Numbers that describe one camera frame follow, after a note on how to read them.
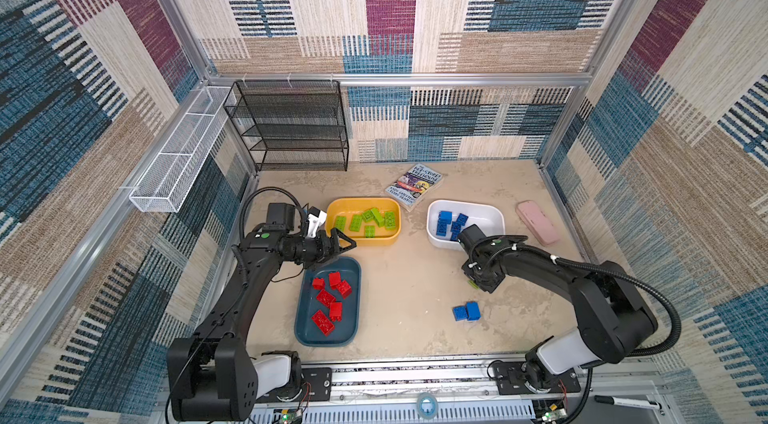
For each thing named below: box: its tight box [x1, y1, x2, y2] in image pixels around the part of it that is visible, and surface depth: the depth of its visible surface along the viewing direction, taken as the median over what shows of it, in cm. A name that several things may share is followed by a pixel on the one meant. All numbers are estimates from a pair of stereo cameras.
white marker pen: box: [594, 395, 661, 410], surface depth 71 cm
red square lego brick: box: [331, 280, 353, 299], surface depth 88 cm
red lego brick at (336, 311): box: [329, 302, 343, 322], surface depth 85 cm
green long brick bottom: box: [385, 211, 396, 231], surface depth 104 cm
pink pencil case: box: [515, 199, 561, 247], surface depth 104 cm
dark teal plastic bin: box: [294, 256, 362, 347], surface depth 85 cm
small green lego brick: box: [335, 215, 346, 232], surface depth 106 cm
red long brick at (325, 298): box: [316, 289, 337, 309], surface depth 89 cm
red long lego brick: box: [311, 309, 335, 337], surface depth 83 cm
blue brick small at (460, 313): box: [452, 305, 468, 322], surface depth 85 cm
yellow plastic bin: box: [326, 197, 402, 247], surface depth 104 cm
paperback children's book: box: [385, 163, 444, 212], surface depth 114 cm
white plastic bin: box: [426, 199, 506, 251], surface depth 104 cm
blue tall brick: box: [465, 301, 481, 321], surface depth 85 cm
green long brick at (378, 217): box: [371, 208, 385, 227], surface depth 104 cm
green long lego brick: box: [349, 214, 363, 232], surface depth 104 cm
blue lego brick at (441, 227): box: [436, 219, 452, 237], surface depth 101 cm
